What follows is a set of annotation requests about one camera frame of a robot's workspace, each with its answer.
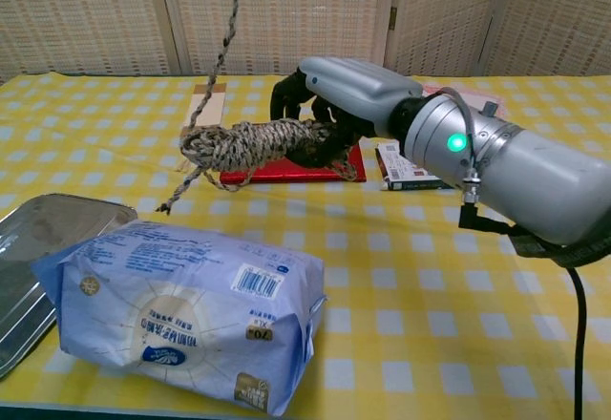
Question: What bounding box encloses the red certificate book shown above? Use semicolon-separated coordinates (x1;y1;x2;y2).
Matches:
219;140;368;185

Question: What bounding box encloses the blue wipes pack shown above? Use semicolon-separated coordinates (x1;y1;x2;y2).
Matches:
29;219;329;416

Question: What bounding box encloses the yellow checkered tablecloth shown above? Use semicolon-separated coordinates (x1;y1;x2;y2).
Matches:
0;72;611;420

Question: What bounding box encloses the woven folding screen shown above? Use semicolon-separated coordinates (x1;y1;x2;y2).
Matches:
0;0;611;85

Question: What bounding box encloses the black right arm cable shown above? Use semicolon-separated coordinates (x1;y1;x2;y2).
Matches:
457;199;589;420

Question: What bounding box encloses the bundle of braided twine rope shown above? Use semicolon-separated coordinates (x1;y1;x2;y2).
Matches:
155;0;359;216

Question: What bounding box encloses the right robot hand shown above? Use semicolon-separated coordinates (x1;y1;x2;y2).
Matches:
269;55;425;168

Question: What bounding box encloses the beige bookmark with tassel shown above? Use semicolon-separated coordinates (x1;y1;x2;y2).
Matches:
176;82;228;173

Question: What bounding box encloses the picture card box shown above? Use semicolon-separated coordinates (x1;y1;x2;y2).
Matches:
374;141;454;192

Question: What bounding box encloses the pink-bordered certificate paper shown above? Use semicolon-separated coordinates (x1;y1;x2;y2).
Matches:
419;83;507;116

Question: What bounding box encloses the metal tray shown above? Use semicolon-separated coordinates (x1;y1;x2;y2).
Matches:
0;193;138;382

